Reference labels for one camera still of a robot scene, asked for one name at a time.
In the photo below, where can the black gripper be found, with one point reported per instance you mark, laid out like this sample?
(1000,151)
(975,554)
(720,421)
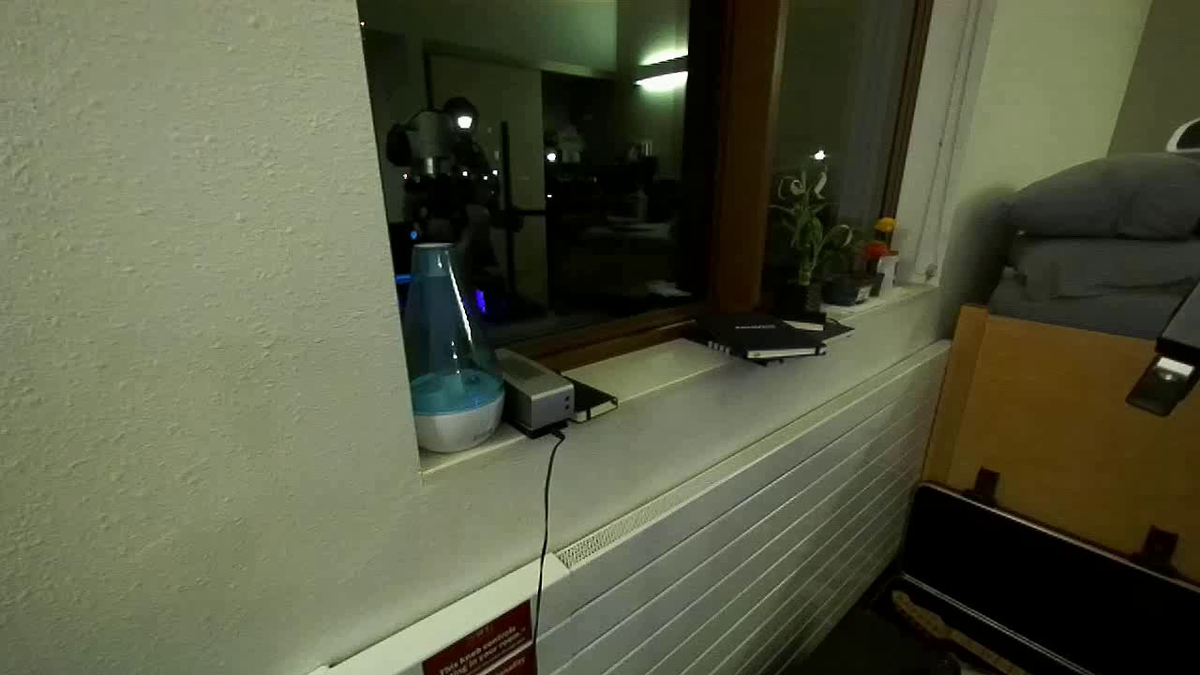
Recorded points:
(1183,328)

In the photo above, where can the small black book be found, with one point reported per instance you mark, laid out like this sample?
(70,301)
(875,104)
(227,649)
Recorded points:
(590,398)

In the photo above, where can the grey folded blanket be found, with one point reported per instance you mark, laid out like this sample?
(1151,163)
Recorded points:
(1088,284)

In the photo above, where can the black bed drawer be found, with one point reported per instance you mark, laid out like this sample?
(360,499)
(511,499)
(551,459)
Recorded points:
(1036,586)

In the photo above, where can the small red yellow flower plant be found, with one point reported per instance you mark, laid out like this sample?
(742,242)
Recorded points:
(881,244)

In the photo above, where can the dark planter with white label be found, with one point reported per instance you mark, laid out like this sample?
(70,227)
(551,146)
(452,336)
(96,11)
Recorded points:
(850,289)

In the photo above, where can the dark leafy green plant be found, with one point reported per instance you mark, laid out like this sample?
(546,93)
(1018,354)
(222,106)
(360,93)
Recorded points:
(850,248)

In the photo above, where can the black square plant pot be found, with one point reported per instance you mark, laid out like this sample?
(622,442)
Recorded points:
(795,298)

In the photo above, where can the tall green orchid plant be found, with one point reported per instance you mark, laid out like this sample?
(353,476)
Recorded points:
(798,227)

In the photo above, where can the white slatted radiator cover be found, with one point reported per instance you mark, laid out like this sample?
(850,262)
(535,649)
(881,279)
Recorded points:
(751,537)

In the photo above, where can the grey rectangular box device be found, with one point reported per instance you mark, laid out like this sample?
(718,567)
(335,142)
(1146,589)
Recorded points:
(535,396)

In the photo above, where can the blue cone-shaped humidifier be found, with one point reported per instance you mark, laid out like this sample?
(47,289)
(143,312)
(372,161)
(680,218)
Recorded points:
(442,361)

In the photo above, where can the dark red warning sticker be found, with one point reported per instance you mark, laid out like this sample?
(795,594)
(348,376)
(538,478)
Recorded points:
(488,649)

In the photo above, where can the brown wooden window frame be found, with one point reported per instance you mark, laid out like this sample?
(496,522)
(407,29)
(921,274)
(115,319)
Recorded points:
(742,151)

